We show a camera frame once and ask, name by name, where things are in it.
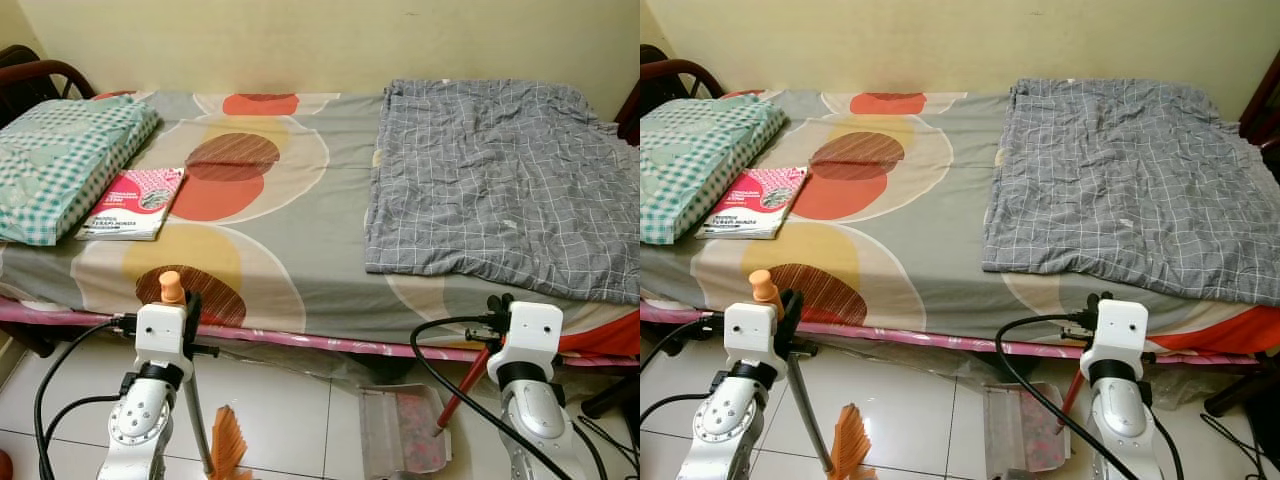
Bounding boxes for orange broom silver pole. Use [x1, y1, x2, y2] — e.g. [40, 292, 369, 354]
[158, 270, 253, 480]
[747, 268, 878, 480]

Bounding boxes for clear dustpan red handle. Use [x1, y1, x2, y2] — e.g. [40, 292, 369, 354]
[358, 345, 494, 477]
[983, 366, 1087, 477]

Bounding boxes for pink and white book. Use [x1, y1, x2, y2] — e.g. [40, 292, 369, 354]
[694, 166, 810, 241]
[75, 167, 188, 242]

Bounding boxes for dark bed leg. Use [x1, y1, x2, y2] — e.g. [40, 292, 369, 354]
[1204, 368, 1280, 418]
[580, 372, 641, 419]

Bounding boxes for grey checked blanket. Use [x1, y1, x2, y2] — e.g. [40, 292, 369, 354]
[981, 78, 1280, 307]
[364, 79, 641, 306]

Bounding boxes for grey bed sheet coloured circles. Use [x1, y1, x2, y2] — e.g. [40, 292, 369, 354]
[640, 90, 1280, 361]
[0, 90, 641, 359]

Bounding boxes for green checked pillow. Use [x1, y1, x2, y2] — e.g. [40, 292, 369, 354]
[640, 95, 787, 246]
[0, 97, 162, 247]

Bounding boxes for dark wooden chair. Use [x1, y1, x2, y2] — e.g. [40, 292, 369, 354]
[640, 45, 724, 117]
[0, 45, 97, 128]

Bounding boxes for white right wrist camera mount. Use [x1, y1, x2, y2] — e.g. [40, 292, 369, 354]
[503, 301, 564, 367]
[1089, 298, 1150, 364]

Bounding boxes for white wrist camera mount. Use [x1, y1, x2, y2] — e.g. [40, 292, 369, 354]
[1089, 298, 1150, 364]
[722, 303, 782, 367]
[134, 303, 191, 367]
[503, 301, 564, 367]

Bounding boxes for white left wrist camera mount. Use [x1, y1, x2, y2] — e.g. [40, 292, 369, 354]
[134, 303, 191, 367]
[722, 303, 782, 367]

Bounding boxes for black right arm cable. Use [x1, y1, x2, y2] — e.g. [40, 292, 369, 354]
[995, 314, 1113, 480]
[410, 315, 549, 480]

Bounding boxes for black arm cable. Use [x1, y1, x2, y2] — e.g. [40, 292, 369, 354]
[995, 314, 1113, 480]
[33, 317, 137, 480]
[640, 317, 727, 441]
[410, 315, 549, 480]

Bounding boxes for pink bed frame rail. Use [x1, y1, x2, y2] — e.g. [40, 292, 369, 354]
[640, 299, 1280, 367]
[0, 296, 501, 363]

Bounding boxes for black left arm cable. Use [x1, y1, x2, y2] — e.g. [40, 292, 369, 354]
[33, 317, 137, 480]
[640, 317, 727, 441]

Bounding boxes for thin black cable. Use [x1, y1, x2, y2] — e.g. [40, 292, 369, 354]
[1199, 414, 1257, 473]
[574, 414, 627, 480]

